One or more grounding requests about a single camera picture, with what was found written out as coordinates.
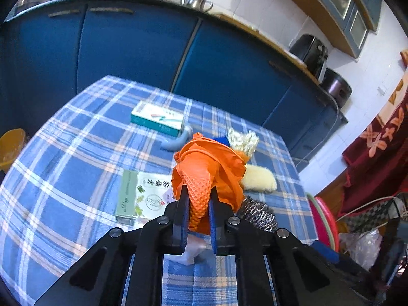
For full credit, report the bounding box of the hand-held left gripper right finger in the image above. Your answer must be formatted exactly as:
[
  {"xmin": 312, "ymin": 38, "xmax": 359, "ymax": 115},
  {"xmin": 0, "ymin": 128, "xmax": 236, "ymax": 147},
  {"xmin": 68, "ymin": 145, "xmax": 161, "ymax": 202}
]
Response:
[{"xmin": 208, "ymin": 187, "xmax": 377, "ymax": 306}]

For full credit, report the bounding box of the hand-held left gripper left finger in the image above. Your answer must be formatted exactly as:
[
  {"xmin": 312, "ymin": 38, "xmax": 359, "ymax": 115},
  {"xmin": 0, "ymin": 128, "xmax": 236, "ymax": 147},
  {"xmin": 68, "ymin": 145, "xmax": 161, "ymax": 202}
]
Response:
[{"xmin": 33, "ymin": 185, "xmax": 189, "ymax": 306}]

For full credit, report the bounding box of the white tissue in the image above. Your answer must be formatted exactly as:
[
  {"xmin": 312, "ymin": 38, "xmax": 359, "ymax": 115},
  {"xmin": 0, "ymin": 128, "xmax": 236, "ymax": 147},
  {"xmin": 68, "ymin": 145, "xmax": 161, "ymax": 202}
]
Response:
[{"xmin": 164, "ymin": 234, "xmax": 208, "ymax": 266}]

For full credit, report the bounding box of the steel wool scourer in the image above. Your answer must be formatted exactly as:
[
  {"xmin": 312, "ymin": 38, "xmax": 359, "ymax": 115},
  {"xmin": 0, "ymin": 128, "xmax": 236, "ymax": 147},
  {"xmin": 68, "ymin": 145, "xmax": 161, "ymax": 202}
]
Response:
[{"xmin": 237, "ymin": 198, "xmax": 278, "ymax": 233}]

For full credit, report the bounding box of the green and white box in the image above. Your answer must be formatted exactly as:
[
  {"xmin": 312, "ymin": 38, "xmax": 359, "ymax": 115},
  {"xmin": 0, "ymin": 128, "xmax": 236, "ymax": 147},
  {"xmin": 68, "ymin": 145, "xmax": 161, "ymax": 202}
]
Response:
[{"xmin": 115, "ymin": 170, "xmax": 176, "ymax": 225}]

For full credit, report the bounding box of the cream fluffy pad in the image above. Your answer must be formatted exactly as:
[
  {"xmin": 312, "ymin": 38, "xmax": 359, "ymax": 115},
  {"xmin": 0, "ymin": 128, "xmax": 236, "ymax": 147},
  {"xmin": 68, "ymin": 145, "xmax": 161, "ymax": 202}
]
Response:
[{"xmin": 240, "ymin": 165, "xmax": 278, "ymax": 193}]

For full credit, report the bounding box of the orange rubber glove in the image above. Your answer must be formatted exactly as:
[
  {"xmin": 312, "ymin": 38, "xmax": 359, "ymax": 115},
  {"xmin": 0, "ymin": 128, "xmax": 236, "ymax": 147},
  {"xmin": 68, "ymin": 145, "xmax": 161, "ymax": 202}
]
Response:
[{"xmin": 171, "ymin": 132, "xmax": 248, "ymax": 234}]

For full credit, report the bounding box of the red basin with green rim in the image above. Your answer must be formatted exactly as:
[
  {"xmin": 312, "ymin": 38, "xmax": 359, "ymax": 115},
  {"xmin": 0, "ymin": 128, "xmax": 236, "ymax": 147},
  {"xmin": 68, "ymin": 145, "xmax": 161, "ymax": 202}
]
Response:
[{"xmin": 306, "ymin": 193, "xmax": 340, "ymax": 254}]

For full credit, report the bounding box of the light blue tube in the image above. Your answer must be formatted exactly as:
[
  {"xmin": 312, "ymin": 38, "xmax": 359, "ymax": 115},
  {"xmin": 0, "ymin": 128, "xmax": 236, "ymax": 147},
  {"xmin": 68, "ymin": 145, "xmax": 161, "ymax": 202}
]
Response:
[{"xmin": 160, "ymin": 124, "xmax": 192, "ymax": 151}]

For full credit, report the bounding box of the blue sponge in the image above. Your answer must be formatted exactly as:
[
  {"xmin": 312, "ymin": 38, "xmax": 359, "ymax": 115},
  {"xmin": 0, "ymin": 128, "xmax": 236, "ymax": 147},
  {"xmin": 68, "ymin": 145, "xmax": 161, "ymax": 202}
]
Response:
[{"xmin": 211, "ymin": 135, "xmax": 231, "ymax": 149}]

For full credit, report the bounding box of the cotton swab bundle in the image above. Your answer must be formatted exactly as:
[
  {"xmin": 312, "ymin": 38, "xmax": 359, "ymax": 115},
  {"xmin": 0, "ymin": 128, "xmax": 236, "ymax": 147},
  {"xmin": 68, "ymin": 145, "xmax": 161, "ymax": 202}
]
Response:
[{"xmin": 227, "ymin": 128, "xmax": 259, "ymax": 160}]

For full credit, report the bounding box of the teal and white carton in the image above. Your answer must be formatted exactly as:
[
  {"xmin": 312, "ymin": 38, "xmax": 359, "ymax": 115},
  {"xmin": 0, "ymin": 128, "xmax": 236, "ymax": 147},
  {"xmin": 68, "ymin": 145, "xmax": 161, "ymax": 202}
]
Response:
[{"xmin": 130, "ymin": 101, "xmax": 185, "ymax": 138}]

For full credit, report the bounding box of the blue plaid tablecloth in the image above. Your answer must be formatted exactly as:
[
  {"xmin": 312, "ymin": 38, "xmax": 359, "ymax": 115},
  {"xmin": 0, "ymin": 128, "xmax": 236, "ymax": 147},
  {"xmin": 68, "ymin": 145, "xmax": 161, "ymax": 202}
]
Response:
[{"xmin": 0, "ymin": 75, "xmax": 319, "ymax": 306}]

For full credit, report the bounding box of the clear plastic bag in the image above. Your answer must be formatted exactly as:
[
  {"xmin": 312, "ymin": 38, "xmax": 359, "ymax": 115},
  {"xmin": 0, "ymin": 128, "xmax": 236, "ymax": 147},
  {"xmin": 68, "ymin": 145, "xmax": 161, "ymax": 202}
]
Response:
[{"xmin": 338, "ymin": 228, "xmax": 383, "ymax": 270}]

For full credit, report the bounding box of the blue kitchen base cabinet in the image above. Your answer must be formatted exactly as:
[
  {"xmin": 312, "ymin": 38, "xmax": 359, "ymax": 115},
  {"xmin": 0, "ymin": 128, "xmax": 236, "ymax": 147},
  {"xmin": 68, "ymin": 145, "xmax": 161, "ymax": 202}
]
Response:
[{"xmin": 0, "ymin": 0, "xmax": 349, "ymax": 166}]

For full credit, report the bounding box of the red patterned blanket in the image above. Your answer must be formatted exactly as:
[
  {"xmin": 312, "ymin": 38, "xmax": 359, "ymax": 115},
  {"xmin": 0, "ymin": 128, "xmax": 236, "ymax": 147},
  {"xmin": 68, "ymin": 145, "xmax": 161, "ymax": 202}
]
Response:
[{"xmin": 341, "ymin": 70, "xmax": 408, "ymax": 214}]

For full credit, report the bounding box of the yellow plastic basket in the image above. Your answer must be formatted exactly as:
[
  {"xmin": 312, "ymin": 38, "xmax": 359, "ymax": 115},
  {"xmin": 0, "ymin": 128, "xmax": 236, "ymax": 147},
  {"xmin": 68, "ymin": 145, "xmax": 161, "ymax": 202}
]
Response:
[{"xmin": 0, "ymin": 128, "xmax": 27, "ymax": 173}]

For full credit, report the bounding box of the dark rice cooker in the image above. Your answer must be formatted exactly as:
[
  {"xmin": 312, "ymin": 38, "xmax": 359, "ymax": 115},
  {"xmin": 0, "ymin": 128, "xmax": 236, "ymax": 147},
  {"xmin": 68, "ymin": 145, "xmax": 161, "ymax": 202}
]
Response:
[{"xmin": 320, "ymin": 68, "xmax": 353, "ymax": 109}]

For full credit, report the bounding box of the black air fryer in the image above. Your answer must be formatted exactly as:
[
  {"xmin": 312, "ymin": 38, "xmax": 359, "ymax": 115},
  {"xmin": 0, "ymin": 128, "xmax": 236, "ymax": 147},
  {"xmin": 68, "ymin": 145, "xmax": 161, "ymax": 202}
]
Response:
[{"xmin": 288, "ymin": 34, "xmax": 329, "ymax": 82}]

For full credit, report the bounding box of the steel kettle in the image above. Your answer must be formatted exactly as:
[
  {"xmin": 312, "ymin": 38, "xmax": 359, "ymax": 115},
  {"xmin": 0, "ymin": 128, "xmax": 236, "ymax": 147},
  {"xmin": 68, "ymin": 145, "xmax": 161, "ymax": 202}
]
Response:
[{"xmin": 180, "ymin": 0, "xmax": 213, "ymax": 12}]

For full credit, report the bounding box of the white hose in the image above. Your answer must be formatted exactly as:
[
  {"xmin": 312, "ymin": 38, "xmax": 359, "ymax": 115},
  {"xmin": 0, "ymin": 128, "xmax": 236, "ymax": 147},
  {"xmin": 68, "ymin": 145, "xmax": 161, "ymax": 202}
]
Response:
[{"xmin": 338, "ymin": 196, "xmax": 396, "ymax": 220}]

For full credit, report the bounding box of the white power cable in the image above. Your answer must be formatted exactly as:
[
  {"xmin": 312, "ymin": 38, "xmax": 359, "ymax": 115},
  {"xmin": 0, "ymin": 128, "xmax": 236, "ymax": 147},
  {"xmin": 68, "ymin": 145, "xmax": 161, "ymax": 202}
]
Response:
[{"xmin": 293, "ymin": 97, "xmax": 340, "ymax": 163}]

